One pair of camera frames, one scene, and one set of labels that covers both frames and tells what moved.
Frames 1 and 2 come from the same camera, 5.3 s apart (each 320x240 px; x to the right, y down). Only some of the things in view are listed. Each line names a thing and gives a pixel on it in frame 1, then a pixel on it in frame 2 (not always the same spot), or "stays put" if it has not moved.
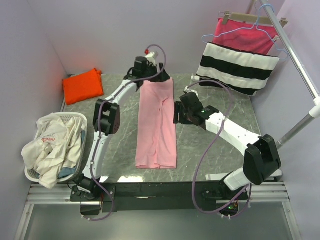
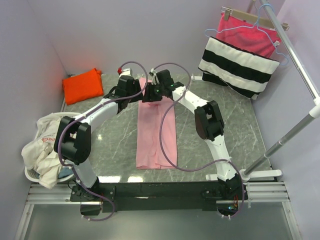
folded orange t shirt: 83,86 stays put
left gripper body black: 151,69 to 136,88
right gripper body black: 185,118 to 156,91
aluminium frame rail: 271,194 stays put
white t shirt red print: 57,146 stays put
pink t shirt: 156,138 stays put
